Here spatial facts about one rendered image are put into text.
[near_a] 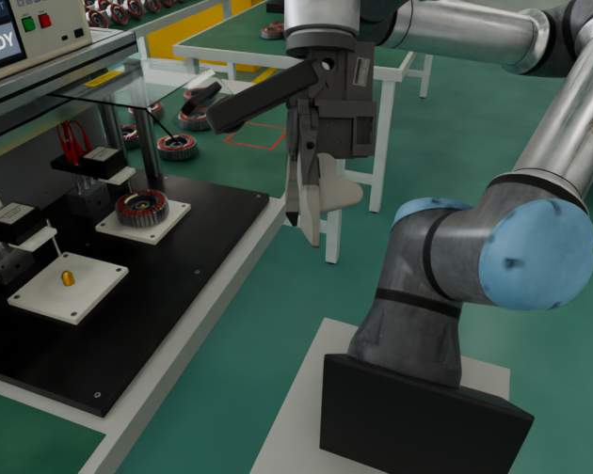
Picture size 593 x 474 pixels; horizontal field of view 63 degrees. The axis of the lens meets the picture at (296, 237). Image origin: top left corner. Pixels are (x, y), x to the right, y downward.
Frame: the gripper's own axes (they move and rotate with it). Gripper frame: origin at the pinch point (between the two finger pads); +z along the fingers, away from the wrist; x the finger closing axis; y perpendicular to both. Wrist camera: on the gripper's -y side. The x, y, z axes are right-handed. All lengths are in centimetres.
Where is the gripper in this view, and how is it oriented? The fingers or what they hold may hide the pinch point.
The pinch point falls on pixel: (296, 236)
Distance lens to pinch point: 51.9
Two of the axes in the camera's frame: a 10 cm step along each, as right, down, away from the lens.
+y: 9.9, 0.0, 1.3
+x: -1.3, -1.5, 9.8
